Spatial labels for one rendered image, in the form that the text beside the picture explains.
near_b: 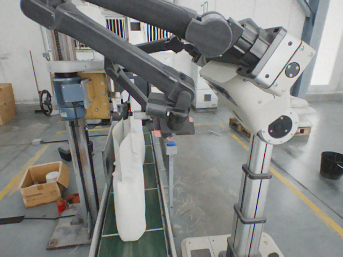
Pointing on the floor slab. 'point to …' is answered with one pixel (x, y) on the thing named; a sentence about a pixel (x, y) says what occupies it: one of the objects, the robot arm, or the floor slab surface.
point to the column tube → (68, 45)
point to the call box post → (170, 189)
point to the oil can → (60, 204)
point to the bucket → (332, 165)
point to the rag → (73, 198)
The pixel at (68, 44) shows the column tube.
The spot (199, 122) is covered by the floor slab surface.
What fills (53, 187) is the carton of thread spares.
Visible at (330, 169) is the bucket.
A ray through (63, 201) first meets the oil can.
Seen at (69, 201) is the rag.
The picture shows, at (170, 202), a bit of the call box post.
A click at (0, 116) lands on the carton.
